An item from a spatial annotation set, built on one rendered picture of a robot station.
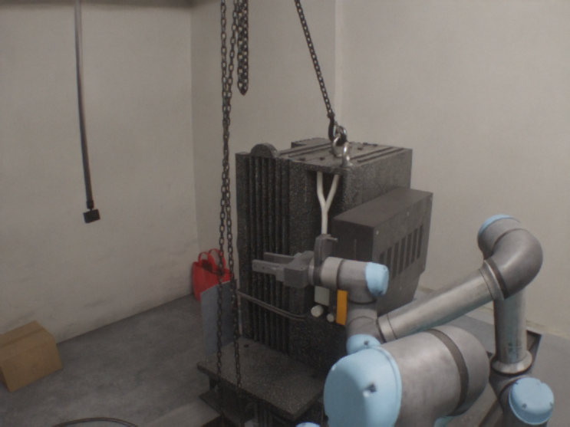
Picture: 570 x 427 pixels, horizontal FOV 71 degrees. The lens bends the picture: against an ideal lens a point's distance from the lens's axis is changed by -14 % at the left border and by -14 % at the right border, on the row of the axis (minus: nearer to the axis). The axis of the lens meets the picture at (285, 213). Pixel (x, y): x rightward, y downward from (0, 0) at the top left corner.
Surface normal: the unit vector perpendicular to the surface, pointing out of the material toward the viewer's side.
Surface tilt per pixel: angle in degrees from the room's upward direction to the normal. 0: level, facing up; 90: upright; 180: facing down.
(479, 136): 90
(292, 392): 0
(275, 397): 0
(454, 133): 90
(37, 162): 90
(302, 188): 90
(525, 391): 8
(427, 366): 35
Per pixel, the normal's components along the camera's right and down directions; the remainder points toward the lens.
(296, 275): -0.44, 0.24
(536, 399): -0.01, -0.91
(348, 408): -0.91, -0.01
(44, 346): 0.80, 0.18
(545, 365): -0.69, 0.22
